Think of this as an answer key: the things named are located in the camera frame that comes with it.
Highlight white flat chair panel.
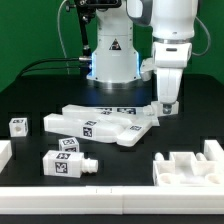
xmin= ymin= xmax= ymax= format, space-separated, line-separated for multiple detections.
xmin=62 ymin=104 xmax=154 ymax=122

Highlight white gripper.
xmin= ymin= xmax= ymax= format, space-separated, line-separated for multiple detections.
xmin=140 ymin=42 xmax=192 ymax=115

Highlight black cables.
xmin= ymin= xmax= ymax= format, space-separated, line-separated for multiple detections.
xmin=14 ymin=57 xmax=93 ymax=79

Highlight white left border block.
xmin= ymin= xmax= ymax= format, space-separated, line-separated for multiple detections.
xmin=0 ymin=140 xmax=12 ymax=173

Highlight white border block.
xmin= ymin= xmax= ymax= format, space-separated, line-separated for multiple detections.
xmin=204 ymin=140 xmax=224 ymax=161
xmin=0 ymin=140 xmax=12 ymax=173

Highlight white chair back frame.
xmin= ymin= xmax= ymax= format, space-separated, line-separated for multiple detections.
xmin=43 ymin=114 xmax=159 ymax=147

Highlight white right border block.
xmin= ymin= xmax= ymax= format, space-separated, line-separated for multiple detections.
xmin=204 ymin=140 xmax=224 ymax=161

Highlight small white tagged cube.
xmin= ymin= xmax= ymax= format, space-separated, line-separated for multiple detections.
xmin=59 ymin=137 xmax=79 ymax=152

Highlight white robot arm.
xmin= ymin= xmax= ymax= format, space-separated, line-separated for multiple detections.
xmin=87 ymin=0 xmax=198 ymax=114

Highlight white front border rail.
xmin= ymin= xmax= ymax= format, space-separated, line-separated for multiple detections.
xmin=0 ymin=186 xmax=224 ymax=215

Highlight white chair seat block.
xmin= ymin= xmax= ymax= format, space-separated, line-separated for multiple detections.
xmin=153 ymin=152 xmax=224 ymax=187

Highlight grey cable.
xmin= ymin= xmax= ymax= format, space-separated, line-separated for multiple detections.
xmin=56 ymin=0 xmax=72 ymax=75

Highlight black camera stand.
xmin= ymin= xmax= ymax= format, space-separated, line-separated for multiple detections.
xmin=65 ymin=0 xmax=123 ymax=76

